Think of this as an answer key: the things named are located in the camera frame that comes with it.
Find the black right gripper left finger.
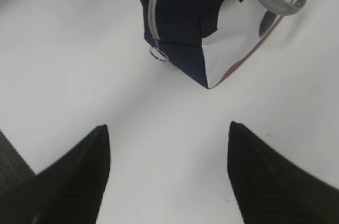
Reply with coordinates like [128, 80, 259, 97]
[1, 125, 110, 223]

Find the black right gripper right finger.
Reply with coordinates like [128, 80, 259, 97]
[227, 121, 338, 223]

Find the navy blue lunch bag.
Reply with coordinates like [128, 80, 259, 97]
[140, 0, 307, 89]

